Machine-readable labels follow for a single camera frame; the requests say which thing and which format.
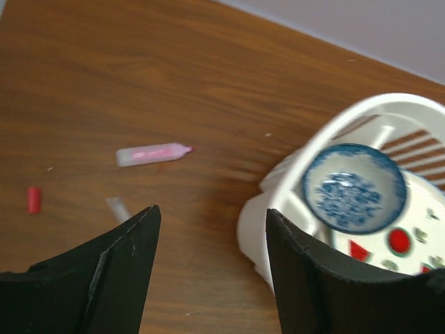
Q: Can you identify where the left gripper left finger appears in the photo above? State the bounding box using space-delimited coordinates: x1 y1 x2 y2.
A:
1 205 161 333

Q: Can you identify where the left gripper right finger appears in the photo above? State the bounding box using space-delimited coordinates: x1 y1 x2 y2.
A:
266 209 444 333

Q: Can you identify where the clear pen cap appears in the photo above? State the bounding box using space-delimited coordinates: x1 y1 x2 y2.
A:
106 197 132 224

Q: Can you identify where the red pen cap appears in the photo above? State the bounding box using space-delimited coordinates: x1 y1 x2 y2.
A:
27 186 42 214

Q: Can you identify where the pink highlighter pen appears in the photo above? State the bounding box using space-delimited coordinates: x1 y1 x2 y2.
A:
115 143 194 167

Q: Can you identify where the watermelon pattern plate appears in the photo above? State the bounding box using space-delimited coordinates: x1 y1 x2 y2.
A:
329 170 444 275

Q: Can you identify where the blue white patterned bowl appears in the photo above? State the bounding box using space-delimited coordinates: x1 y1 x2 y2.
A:
300 143 407 235

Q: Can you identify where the white plastic dish basket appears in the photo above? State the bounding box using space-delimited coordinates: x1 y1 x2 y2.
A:
237 93 444 283

